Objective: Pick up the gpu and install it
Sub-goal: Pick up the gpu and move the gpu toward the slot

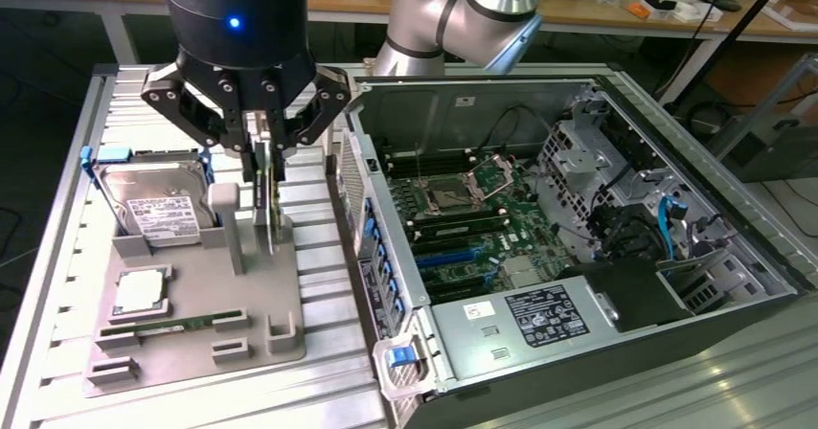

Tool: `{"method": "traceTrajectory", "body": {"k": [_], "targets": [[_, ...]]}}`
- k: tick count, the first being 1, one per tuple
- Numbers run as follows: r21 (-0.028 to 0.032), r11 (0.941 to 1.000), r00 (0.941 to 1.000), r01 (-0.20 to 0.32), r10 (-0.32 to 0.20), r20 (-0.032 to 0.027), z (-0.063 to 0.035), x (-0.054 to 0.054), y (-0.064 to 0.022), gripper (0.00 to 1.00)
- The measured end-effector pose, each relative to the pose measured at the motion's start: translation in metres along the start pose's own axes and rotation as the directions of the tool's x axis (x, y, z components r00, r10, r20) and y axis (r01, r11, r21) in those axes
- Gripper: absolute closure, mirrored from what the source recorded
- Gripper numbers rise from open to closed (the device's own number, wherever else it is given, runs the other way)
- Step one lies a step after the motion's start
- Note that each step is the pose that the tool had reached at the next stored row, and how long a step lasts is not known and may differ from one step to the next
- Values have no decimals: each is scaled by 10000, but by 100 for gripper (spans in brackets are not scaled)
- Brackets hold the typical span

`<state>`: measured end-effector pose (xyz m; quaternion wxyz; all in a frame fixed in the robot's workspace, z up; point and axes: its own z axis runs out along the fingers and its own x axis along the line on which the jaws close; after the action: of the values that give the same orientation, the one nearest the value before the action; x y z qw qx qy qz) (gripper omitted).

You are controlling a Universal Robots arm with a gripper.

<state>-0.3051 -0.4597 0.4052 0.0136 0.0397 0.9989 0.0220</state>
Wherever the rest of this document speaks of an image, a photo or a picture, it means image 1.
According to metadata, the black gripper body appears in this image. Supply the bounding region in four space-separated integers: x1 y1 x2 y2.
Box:
163 0 320 113

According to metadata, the green motherboard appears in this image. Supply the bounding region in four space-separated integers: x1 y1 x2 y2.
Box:
382 153 570 305

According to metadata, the open metal socket cover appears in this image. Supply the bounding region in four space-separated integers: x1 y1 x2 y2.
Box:
466 153 518 201

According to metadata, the dark grey cabinet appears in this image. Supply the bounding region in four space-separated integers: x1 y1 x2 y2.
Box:
715 53 818 184

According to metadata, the silver perforated drive cage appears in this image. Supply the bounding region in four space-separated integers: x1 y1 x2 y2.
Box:
536 120 641 238

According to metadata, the green loose RAM stick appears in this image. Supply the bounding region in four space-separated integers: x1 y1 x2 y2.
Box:
105 311 249 339

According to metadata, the silver power supply unit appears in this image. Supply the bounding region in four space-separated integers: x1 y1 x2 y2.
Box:
429 275 622 383

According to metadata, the black graphics card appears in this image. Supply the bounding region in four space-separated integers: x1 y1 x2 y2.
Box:
245 110 289 258

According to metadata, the installed RAM stick white label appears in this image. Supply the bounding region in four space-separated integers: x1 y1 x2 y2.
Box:
412 217 506 242

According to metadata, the CPU socket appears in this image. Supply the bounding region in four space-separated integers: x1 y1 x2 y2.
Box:
421 174 478 213

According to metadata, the blue expansion slot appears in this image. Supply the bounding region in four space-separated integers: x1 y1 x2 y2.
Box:
414 249 478 268

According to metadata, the hard disk blue carrier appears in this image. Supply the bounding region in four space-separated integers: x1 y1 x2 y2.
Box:
77 145 223 248

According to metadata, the black expansion slot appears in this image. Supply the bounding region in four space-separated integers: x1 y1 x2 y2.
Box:
425 275 488 301

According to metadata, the grey parts rack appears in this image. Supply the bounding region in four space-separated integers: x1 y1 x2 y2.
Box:
79 181 313 400

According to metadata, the blue disk wire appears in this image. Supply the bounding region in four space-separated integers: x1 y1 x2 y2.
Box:
654 192 689 262

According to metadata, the open black PC case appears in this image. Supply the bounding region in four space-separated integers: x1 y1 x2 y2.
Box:
324 73 808 429

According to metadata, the black tripod pole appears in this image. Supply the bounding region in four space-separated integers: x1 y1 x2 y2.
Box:
719 0 804 100

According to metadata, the grey vented disk bay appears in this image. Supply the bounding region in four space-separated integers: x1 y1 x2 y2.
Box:
657 249 769 315

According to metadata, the silver CPU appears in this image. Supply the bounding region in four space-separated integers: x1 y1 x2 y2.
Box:
113 271 169 316

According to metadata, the black air shroud box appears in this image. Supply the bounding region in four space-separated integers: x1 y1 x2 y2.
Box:
585 259 696 332

